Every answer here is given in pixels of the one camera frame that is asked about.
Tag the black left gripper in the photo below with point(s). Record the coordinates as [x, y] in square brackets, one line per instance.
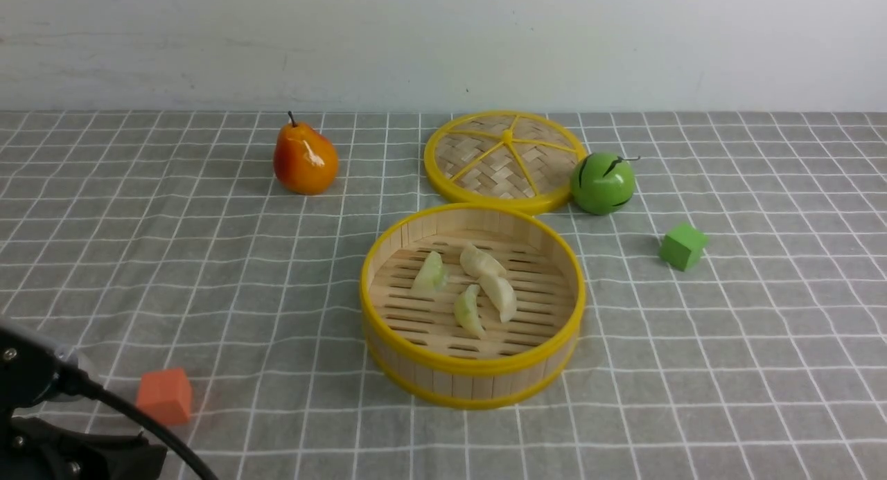
[34, 449]

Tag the greenish dumpling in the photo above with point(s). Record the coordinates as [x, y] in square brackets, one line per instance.
[466, 312]
[432, 276]

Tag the cream dumpling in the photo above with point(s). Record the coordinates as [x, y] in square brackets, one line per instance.
[478, 263]
[501, 294]

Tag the yellow bamboo steamer tray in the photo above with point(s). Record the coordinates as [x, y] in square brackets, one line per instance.
[417, 341]

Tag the yellow bamboo steamer lid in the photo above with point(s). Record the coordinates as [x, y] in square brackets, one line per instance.
[506, 158]

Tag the orange cube block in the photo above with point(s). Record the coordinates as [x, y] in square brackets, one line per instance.
[166, 396]

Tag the grey checkered tablecloth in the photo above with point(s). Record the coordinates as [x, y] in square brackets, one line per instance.
[153, 240]

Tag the orange red toy pear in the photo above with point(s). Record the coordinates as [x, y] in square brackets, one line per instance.
[304, 161]

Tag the green toy watermelon ball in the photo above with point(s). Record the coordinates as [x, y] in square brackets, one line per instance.
[603, 182]

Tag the green cube block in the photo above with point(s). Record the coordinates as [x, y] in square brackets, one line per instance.
[683, 246]

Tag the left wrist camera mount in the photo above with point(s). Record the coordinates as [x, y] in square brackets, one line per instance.
[36, 368]

